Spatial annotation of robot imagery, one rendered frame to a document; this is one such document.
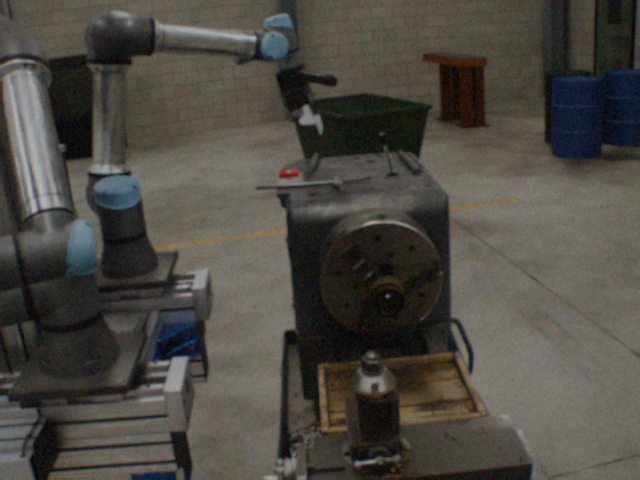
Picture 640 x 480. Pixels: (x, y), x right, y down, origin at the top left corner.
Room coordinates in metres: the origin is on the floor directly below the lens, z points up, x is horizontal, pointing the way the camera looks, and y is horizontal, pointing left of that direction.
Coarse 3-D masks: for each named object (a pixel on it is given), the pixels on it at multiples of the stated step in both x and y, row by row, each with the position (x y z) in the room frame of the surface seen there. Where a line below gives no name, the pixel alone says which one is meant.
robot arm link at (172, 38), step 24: (96, 24) 1.67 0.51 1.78; (120, 24) 1.64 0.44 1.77; (144, 24) 1.65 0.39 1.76; (168, 24) 1.70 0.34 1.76; (120, 48) 1.65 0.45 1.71; (144, 48) 1.65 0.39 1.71; (168, 48) 1.69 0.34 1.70; (192, 48) 1.71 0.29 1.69; (216, 48) 1.74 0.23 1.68; (240, 48) 1.76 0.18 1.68; (264, 48) 1.77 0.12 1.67; (288, 48) 1.81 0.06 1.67
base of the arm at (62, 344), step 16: (96, 320) 1.12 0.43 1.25; (48, 336) 1.09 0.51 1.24; (64, 336) 1.08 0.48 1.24; (80, 336) 1.09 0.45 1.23; (96, 336) 1.10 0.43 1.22; (112, 336) 1.14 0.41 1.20; (48, 352) 1.09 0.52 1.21; (64, 352) 1.07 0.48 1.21; (80, 352) 1.07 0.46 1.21; (96, 352) 1.10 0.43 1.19; (112, 352) 1.12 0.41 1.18; (48, 368) 1.07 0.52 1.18; (64, 368) 1.06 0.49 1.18; (80, 368) 1.06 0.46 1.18; (96, 368) 1.08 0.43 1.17
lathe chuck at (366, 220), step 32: (352, 224) 1.65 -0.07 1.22; (384, 224) 1.62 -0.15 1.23; (416, 224) 1.69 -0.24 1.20; (320, 256) 1.70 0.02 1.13; (384, 256) 1.62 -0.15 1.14; (416, 256) 1.62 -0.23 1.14; (320, 288) 1.62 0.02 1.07; (352, 288) 1.62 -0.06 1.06; (352, 320) 1.62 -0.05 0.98; (384, 320) 1.62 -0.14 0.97; (416, 320) 1.62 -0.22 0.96
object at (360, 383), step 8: (360, 368) 1.06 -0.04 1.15; (384, 368) 1.05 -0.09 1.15; (360, 376) 1.03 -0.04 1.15; (368, 376) 1.03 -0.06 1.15; (376, 376) 1.02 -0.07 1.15; (384, 376) 1.03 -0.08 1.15; (392, 376) 1.04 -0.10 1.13; (352, 384) 1.04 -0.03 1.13; (360, 384) 1.02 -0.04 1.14; (368, 384) 1.02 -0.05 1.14; (384, 384) 1.02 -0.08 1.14; (392, 384) 1.03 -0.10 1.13; (360, 392) 1.02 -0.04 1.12; (368, 392) 1.01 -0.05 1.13; (384, 392) 1.01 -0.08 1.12
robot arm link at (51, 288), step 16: (32, 288) 1.06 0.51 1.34; (48, 288) 1.07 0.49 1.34; (64, 288) 1.08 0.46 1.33; (80, 288) 1.10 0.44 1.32; (96, 288) 1.14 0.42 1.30; (32, 304) 1.06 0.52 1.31; (48, 304) 1.07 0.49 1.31; (64, 304) 1.08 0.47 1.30; (80, 304) 1.09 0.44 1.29; (96, 304) 1.13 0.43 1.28; (32, 320) 1.08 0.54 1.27; (48, 320) 1.08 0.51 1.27; (64, 320) 1.08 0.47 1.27; (80, 320) 1.09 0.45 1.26
